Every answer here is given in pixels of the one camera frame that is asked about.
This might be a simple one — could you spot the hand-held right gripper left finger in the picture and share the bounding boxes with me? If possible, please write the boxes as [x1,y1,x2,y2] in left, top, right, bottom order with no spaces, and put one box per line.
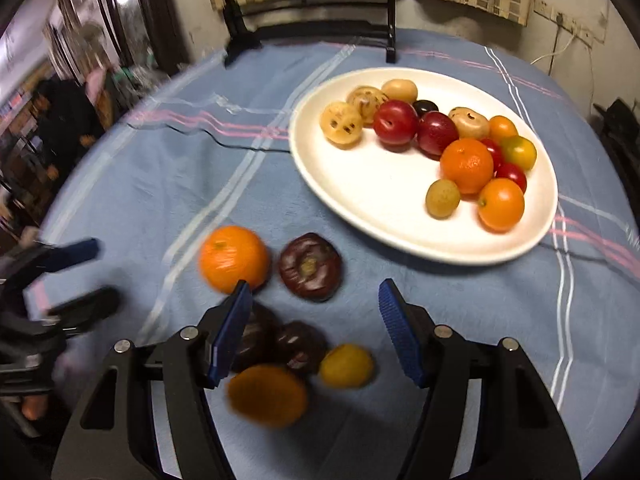
[50,280,255,480]

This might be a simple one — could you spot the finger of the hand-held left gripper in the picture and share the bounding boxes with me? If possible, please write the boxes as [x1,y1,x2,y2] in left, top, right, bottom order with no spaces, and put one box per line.
[42,285,121,333]
[22,237,101,275]

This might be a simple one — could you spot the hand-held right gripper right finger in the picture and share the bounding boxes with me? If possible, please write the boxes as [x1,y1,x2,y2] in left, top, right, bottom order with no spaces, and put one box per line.
[377,278,583,480]

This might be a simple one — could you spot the dark purple mangosteen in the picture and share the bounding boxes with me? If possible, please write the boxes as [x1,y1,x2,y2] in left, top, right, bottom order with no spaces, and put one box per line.
[230,302,278,373]
[272,321,329,376]
[278,232,344,303]

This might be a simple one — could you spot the small yellow fruit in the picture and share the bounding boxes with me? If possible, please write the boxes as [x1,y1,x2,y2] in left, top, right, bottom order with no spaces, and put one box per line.
[318,343,375,389]

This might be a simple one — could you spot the orange mandarin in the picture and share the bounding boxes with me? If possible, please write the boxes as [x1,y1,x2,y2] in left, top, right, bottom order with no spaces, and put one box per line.
[226,365,309,429]
[439,138,495,196]
[198,225,271,295]

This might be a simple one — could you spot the white oval plate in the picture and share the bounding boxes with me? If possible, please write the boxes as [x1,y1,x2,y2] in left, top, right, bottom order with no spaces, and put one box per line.
[288,67,559,266]

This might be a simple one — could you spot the tan green longan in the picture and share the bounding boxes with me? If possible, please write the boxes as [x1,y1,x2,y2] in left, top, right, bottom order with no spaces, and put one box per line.
[425,178,462,220]

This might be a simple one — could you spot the smooth orange fruit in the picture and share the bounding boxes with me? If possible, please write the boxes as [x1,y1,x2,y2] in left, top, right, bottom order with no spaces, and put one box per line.
[476,177,526,234]

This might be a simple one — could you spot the red cherry tomato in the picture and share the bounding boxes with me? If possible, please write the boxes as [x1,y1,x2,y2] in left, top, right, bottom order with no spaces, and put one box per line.
[481,138,505,171]
[494,161,528,195]

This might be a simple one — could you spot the red apple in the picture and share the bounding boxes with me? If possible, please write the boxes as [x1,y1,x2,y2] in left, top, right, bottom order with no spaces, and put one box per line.
[416,111,460,157]

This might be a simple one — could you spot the red plum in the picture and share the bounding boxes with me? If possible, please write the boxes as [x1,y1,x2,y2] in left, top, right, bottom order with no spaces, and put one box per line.
[372,100,420,148]

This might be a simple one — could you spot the yellow green tomato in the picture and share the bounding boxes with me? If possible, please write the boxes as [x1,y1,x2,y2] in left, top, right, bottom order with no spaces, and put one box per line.
[500,135,538,172]

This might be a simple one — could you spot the small orange fruit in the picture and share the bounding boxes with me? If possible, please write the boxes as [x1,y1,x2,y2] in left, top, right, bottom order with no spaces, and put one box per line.
[487,115,519,145]

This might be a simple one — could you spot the smooth tan round fruit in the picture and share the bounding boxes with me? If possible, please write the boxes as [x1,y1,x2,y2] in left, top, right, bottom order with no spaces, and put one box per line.
[381,78,419,105]

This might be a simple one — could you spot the person's left hand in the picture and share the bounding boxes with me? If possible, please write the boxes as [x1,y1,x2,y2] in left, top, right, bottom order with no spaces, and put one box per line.
[20,394,51,421]

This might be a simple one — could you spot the blue checked tablecloth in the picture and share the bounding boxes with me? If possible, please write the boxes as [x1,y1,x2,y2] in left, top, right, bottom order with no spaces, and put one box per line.
[35,27,640,480]

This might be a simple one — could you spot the dark wooden cabinet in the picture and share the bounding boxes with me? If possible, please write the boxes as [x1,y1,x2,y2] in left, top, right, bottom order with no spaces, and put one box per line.
[90,0,196,73]

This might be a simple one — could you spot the white power strip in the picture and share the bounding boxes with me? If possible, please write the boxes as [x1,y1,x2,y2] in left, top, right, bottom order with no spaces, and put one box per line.
[554,10,608,47]

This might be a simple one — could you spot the thin black cable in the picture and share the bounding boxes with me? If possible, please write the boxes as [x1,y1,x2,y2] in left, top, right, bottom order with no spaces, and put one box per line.
[160,122,292,153]

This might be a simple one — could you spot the white power cable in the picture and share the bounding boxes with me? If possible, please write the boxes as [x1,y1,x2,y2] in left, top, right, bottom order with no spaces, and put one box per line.
[530,32,578,76]

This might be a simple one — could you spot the black power cable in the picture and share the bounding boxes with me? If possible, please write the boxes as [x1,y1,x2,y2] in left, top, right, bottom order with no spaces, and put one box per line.
[587,45,599,106]

